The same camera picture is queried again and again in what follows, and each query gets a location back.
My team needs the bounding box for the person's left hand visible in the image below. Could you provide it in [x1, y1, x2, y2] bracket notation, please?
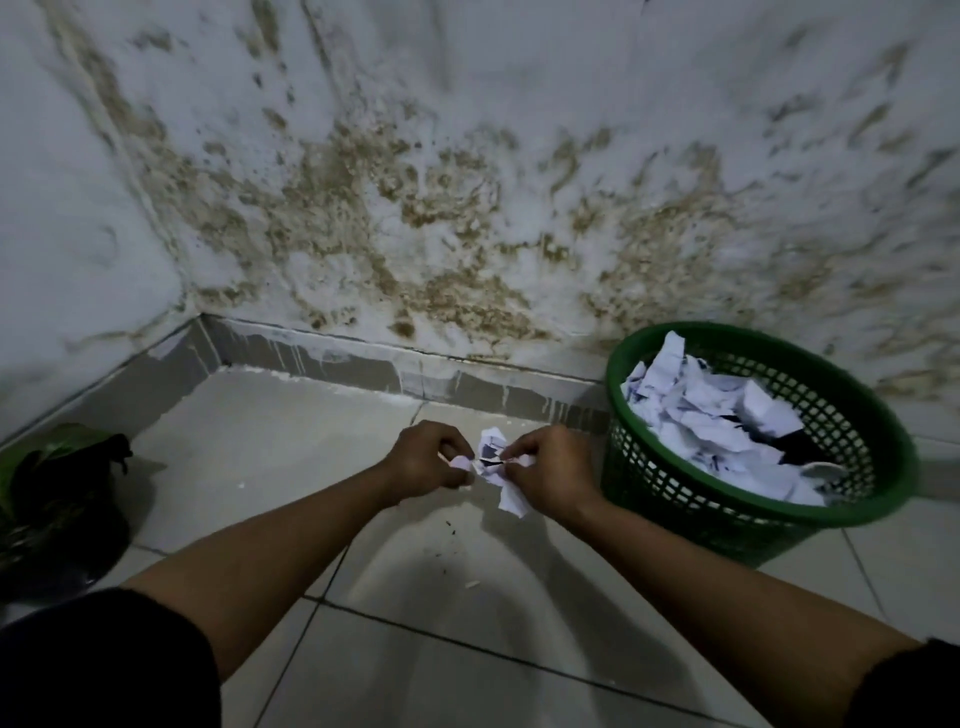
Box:
[381, 420, 477, 505]

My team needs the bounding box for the person's right hand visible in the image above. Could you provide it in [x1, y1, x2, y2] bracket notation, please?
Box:
[498, 425, 606, 520]

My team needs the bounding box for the torn white paper piece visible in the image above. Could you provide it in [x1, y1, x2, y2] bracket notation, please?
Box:
[447, 427, 538, 519]

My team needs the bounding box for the person's left forearm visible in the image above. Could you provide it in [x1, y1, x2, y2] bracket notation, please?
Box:
[123, 459, 399, 684]

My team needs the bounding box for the person's right forearm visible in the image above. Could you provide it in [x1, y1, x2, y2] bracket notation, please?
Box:
[558, 495, 924, 728]

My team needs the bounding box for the pile of torn white papers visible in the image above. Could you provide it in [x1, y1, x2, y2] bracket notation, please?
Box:
[621, 330, 847, 508]

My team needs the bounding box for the green plastic mesh basket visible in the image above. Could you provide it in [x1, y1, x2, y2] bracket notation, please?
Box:
[600, 321, 921, 570]

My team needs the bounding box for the black and green bag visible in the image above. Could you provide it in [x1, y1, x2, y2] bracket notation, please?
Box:
[0, 422, 135, 601]

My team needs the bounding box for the person's black left sleeve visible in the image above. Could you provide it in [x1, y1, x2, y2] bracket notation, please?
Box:
[0, 587, 223, 728]

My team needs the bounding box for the person's black sleeve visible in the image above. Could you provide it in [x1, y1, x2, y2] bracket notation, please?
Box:
[0, 587, 223, 728]
[843, 637, 960, 728]

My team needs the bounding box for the person's black right sleeve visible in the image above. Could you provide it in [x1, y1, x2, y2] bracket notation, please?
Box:
[843, 637, 960, 728]

